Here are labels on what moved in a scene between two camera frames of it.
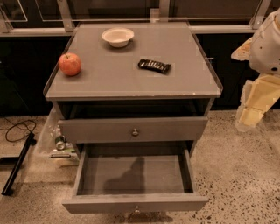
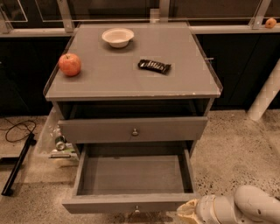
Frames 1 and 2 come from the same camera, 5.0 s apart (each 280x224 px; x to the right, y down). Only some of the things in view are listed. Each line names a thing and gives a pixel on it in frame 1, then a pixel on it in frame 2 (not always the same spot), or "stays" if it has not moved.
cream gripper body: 266,48 → 205,208
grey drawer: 136,178 stays
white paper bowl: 118,37 stays
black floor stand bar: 18,165 stays
